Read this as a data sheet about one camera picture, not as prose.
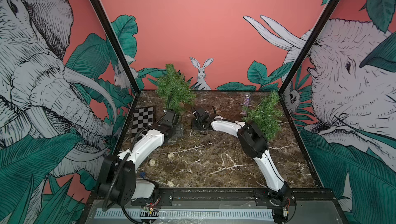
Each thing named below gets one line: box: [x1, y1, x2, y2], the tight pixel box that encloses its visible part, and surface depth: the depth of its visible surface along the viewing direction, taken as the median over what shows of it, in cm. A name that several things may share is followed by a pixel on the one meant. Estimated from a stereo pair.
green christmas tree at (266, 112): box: [241, 90, 286, 141], surface depth 75 cm
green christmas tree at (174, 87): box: [156, 63, 196, 115], surface depth 88 cm
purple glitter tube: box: [243, 91, 251, 107], surface depth 113 cm
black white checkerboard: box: [131, 106, 154, 143], surface depth 104 cm
